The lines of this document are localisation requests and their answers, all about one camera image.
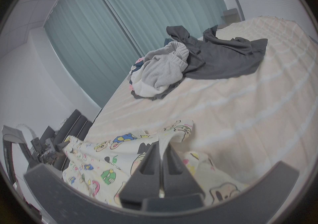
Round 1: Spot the pile of clothes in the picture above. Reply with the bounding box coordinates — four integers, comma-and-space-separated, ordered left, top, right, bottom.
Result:
128, 57, 185, 101

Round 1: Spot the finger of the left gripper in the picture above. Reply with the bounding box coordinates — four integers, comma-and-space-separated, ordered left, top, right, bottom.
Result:
56, 141, 69, 152

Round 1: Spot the grey bedside table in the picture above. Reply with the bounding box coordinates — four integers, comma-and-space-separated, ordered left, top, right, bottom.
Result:
222, 8, 240, 29

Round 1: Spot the bed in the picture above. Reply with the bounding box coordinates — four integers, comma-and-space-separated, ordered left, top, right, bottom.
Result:
88, 0, 318, 194

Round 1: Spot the black garment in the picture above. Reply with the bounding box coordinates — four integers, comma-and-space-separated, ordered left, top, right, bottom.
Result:
166, 25, 268, 79

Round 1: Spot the white printed pyjama top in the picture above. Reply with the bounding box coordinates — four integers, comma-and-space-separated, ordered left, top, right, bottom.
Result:
61, 119, 249, 209

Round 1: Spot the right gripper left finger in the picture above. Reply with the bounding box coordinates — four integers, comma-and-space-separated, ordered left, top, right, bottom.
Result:
119, 142, 161, 210

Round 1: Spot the blue-green curtain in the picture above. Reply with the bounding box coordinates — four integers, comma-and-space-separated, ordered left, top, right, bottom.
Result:
43, 0, 144, 108
86, 0, 228, 56

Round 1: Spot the grey knitted sweater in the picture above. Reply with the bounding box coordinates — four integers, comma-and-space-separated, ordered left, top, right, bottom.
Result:
141, 41, 189, 90

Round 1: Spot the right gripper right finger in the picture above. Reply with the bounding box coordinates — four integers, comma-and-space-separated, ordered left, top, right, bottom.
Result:
162, 143, 206, 200

